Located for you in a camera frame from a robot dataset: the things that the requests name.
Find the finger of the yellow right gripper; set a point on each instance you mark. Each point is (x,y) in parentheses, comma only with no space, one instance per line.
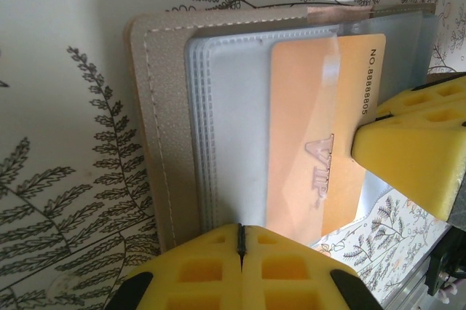
(433,100)
(411,157)

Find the orange VIP card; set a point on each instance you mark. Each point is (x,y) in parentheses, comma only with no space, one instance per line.
(298,106)

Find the beige card holder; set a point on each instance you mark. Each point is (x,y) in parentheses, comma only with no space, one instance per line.
(167,113)

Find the floral print tablecloth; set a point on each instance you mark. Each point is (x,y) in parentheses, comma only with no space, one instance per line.
(54,70)

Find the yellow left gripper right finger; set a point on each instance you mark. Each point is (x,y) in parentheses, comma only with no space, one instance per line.
(291,281)

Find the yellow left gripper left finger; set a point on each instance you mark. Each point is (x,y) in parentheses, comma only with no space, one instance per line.
(204,277)

